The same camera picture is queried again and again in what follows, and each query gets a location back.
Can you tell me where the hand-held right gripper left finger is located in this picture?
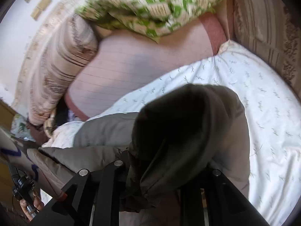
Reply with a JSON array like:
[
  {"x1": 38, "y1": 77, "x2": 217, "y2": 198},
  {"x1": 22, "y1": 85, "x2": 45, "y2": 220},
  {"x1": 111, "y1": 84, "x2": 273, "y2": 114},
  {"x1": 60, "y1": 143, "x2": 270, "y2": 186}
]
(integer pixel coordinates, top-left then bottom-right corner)
[{"x1": 33, "y1": 160, "x2": 129, "y2": 226}]

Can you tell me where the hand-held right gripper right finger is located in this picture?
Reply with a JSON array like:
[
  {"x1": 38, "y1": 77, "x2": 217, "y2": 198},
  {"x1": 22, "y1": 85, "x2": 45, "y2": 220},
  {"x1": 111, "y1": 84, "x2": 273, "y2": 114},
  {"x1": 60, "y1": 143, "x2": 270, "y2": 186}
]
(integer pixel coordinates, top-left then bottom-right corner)
[{"x1": 180, "y1": 167, "x2": 270, "y2": 226}]

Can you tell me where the olive quilted hooded jacket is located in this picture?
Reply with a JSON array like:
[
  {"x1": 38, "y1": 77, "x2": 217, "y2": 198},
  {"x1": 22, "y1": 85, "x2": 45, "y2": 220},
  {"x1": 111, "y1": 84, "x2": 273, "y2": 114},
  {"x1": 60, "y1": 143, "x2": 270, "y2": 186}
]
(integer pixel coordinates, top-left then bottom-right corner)
[{"x1": 27, "y1": 83, "x2": 250, "y2": 226}]

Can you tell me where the person's left hand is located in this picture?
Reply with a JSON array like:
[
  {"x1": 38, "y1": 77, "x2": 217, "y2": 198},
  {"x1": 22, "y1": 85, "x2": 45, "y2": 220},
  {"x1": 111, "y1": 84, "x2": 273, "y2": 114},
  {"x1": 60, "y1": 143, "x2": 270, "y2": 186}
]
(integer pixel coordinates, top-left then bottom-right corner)
[{"x1": 20, "y1": 191, "x2": 45, "y2": 222}]

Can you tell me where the clear plastic bag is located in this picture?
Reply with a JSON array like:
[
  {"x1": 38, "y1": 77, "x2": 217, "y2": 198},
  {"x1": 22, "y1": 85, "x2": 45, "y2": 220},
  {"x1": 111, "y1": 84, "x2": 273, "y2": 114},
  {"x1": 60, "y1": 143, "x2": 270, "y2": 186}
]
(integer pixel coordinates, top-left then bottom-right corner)
[{"x1": 12, "y1": 115, "x2": 31, "y2": 142}]

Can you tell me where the brown cloth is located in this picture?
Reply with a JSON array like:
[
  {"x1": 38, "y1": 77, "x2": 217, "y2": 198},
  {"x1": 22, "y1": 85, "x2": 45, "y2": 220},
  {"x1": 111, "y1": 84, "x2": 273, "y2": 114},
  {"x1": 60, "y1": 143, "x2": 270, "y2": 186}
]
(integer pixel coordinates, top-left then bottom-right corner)
[{"x1": 26, "y1": 120, "x2": 51, "y2": 144}]

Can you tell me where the cream patterned cloth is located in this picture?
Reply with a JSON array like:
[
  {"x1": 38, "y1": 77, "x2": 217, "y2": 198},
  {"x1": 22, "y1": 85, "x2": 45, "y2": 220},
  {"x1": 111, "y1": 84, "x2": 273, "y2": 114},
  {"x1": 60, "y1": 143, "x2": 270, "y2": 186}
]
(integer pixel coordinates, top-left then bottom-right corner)
[{"x1": 43, "y1": 109, "x2": 59, "y2": 137}]

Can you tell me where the striped floral pillow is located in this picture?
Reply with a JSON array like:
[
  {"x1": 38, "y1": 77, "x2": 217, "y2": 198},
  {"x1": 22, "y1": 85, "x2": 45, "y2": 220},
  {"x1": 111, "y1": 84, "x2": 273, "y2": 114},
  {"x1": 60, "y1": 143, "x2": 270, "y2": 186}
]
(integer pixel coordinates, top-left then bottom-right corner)
[{"x1": 12, "y1": 13, "x2": 99, "y2": 126}]

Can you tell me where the white leaf print bed sheet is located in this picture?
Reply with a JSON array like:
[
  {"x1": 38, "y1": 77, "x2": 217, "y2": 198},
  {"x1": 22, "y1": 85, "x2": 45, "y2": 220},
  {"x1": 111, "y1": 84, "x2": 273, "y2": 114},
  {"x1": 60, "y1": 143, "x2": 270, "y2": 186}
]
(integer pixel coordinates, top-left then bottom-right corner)
[{"x1": 41, "y1": 40, "x2": 301, "y2": 226}]

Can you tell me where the pink striped pillow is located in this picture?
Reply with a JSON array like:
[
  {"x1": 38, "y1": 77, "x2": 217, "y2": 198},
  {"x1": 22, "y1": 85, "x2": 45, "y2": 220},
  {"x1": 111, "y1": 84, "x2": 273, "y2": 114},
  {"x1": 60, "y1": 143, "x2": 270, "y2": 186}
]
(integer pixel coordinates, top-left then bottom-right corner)
[{"x1": 65, "y1": 12, "x2": 227, "y2": 119}]

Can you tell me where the brown striped sofa cushion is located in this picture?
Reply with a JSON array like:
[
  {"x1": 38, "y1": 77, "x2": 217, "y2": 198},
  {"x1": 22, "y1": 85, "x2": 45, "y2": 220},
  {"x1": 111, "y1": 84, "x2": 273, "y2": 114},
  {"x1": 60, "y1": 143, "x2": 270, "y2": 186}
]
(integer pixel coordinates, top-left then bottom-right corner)
[{"x1": 232, "y1": 0, "x2": 301, "y2": 92}]

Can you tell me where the green white crocheted blanket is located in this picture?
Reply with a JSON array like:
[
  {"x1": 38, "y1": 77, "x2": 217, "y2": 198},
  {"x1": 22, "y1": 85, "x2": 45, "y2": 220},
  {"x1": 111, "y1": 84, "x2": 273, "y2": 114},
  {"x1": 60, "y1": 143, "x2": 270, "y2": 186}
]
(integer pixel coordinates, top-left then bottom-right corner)
[{"x1": 75, "y1": 0, "x2": 225, "y2": 44}]

